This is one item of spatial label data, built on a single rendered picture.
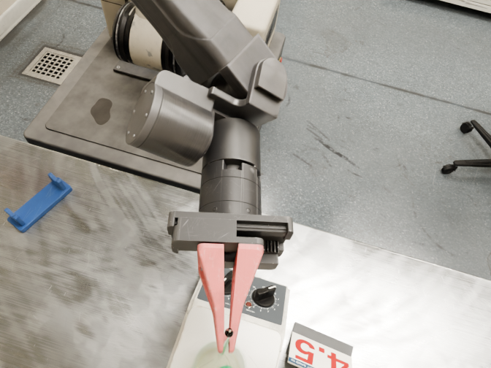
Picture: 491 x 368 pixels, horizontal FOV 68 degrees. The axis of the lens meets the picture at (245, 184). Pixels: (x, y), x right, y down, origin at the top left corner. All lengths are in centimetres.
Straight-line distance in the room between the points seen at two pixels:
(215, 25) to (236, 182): 15
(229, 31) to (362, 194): 134
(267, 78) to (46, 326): 45
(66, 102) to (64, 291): 85
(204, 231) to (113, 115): 102
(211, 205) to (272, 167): 129
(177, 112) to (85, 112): 101
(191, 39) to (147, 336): 40
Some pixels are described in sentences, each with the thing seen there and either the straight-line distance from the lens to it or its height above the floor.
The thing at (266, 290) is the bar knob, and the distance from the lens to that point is 51.
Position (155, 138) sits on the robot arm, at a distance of 31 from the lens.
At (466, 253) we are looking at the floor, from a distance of 174.
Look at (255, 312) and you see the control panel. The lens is 51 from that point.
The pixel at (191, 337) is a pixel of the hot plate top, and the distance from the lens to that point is 47.
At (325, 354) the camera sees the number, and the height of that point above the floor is 77.
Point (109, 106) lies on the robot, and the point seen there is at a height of 37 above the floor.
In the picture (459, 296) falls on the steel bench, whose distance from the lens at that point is 70.
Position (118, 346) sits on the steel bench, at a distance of 57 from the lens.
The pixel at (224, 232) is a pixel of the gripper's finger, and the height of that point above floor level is 104.
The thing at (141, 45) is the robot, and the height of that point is 61.
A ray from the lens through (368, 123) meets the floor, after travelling 189.
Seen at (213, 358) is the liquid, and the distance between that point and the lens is 45.
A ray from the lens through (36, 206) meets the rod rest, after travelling 67.
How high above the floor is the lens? 131
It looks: 59 degrees down
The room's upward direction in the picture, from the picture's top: 11 degrees clockwise
